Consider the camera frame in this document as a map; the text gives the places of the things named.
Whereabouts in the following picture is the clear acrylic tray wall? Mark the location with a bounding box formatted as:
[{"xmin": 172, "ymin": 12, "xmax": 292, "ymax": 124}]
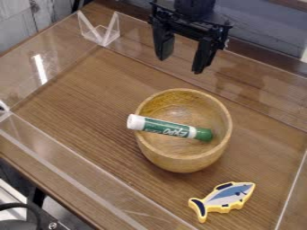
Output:
[{"xmin": 0, "ymin": 112, "xmax": 194, "ymax": 230}]

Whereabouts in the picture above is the clear acrylic corner bracket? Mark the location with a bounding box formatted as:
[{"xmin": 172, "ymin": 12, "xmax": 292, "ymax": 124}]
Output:
[{"xmin": 75, "ymin": 11, "xmax": 120, "ymax": 47}]

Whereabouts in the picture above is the black cable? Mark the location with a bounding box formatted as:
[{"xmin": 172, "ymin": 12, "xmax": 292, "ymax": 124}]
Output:
[{"xmin": 0, "ymin": 202, "xmax": 42, "ymax": 230}]

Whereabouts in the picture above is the green Expo marker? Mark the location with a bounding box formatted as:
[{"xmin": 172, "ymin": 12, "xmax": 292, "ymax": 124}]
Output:
[{"xmin": 126, "ymin": 114, "xmax": 213, "ymax": 142}]

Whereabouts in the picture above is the brown wooden bowl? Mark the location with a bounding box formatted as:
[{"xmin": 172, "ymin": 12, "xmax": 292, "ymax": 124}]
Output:
[{"xmin": 126, "ymin": 88, "xmax": 232, "ymax": 173}]

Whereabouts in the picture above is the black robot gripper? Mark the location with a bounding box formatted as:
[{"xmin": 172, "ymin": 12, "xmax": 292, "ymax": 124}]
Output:
[{"xmin": 149, "ymin": 0, "xmax": 232, "ymax": 75}]

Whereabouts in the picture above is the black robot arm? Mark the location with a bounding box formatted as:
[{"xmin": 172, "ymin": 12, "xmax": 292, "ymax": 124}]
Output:
[{"xmin": 148, "ymin": 0, "xmax": 233, "ymax": 75}]

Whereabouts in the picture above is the yellow blue fish toy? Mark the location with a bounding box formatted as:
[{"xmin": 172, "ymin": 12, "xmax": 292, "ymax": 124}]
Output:
[{"xmin": 188, "ymin": 181, "xmax": 254, "ymax": 223}]

